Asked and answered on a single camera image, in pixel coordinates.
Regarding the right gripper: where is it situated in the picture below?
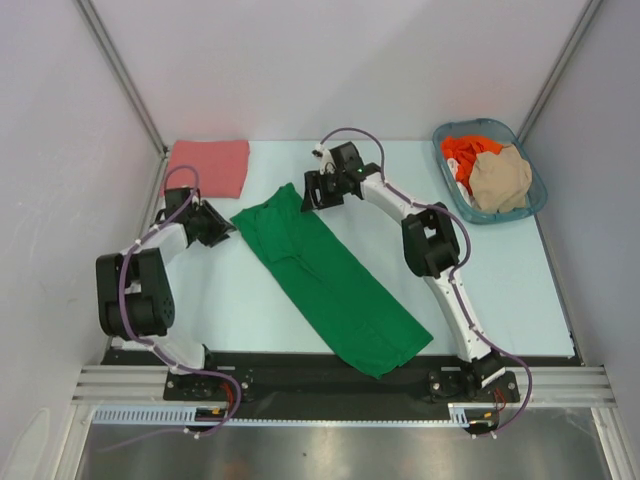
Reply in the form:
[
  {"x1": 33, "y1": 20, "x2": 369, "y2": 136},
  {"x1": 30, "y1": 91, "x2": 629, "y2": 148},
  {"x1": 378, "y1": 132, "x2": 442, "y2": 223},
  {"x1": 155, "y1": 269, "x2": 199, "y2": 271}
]
[{"x1": 302, "y1": 169, "x2": 348, "y2": 213}]

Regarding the green t shirt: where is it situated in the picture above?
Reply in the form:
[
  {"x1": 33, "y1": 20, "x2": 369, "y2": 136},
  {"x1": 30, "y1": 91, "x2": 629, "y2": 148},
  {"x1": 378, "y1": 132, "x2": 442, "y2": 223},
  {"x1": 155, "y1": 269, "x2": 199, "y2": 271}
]
[{"x1": 231, "y1": 184, "x2": 433, "y2": 379}]

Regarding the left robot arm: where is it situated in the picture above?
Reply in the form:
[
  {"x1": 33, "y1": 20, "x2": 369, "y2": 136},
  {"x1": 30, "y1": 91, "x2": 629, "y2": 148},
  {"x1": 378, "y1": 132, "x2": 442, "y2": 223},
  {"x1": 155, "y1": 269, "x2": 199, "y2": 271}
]
[{"x1": 95, "y1": 187, "x2": 235, "y2": 400}]

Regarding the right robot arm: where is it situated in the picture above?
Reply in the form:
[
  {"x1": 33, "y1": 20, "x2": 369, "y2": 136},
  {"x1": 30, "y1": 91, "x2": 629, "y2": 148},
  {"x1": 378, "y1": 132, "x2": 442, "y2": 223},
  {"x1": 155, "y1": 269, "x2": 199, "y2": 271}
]
[{"x1": 301, "y1": 142, "x2": 506, "y2": 401}]

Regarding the folded pink t shirt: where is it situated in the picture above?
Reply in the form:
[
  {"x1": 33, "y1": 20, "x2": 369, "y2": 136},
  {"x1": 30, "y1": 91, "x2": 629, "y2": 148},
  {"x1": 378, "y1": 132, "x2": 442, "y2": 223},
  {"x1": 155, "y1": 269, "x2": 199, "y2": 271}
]
[{"x1": 167, "y1": 140, "x2": 250, "y2": 199}]

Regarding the white garment in basket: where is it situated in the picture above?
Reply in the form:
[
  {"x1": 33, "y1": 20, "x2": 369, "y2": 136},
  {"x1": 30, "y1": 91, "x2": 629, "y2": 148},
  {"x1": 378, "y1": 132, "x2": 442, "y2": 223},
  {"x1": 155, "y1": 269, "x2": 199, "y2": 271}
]
[{"x1": 446, "y1": 158, "x2": 474, "y2": 206}]

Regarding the orange t shirt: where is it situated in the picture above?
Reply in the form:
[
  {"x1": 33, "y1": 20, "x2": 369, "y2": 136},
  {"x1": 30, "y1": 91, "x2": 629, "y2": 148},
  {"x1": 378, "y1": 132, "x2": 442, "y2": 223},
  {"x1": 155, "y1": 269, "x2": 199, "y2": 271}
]
[{"x1": 440, "y1": 135, "x2": 503, "y2": 188}]

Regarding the beige t shirt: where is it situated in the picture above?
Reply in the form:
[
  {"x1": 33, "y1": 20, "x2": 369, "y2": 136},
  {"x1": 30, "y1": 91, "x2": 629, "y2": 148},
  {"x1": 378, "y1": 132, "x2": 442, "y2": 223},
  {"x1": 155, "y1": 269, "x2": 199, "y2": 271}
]
[{"x1": 469, "y1": 144, "x2": 532, "y2": 214}]

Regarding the blue plastic basket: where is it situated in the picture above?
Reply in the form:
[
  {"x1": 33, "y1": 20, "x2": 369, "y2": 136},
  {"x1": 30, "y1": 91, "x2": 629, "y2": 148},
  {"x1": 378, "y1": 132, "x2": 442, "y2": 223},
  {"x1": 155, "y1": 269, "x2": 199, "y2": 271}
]
[{"x1": 432, "y1": 118, "x2": 547, "y2": 224}]

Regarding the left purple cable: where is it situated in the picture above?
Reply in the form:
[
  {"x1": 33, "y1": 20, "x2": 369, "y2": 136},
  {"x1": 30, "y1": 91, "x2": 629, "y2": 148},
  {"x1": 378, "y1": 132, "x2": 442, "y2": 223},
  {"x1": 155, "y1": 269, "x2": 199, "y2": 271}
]
[{"x1": 94, "y1": 164, "x2": 244, "y2": 454}]

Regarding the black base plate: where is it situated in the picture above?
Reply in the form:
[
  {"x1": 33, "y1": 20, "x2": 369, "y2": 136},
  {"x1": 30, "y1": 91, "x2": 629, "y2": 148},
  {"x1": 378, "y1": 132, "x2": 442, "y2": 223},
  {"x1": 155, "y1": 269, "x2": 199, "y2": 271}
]
[{"x1": 102, "y1": 349, "x2": 585, "y2": 421}]

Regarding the aluminium frame rail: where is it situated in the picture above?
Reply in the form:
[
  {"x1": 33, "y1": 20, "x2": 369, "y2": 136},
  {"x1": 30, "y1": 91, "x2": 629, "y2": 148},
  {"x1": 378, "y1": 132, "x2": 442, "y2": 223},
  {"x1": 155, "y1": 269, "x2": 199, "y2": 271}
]
[{"x1": 71, "y1": 365, "x2": 615, "y2": 408}]

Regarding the left corner aluminium post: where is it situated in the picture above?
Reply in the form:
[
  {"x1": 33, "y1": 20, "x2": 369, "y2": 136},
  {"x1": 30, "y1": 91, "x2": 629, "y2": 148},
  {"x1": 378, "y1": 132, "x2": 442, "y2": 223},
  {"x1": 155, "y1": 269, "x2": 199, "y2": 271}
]
[{"x1": 73, "y1": 0, "x2": 168, "y2": 158}]

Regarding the corner aluminium post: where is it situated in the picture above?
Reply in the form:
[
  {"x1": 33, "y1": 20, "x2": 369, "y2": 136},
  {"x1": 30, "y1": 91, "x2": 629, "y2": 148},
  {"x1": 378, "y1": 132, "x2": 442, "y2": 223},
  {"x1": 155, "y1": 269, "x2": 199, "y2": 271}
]
[
  {"x1": 73, "y1": 0, "x2": 168, "y2": 158},
  {"x1": 517, "y1": 0, "x2": 605, "y2": 143}
]

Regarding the white slotted cable duct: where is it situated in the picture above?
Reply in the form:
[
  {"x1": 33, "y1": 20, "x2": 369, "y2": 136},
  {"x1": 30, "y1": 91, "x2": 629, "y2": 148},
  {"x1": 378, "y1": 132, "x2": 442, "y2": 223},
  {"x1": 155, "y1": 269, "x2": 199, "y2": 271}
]
[{"x1": 92, "y1": 402, "x2": 501, "y2": 429}]

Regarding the right corner aluminium post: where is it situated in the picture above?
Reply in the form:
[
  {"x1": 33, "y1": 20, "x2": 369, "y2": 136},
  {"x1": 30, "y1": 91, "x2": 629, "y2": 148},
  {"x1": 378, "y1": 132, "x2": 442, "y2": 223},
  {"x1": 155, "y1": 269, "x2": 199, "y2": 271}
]
[{"x1": 517, "y1": 0, "x2": 605, "y2": 143}]

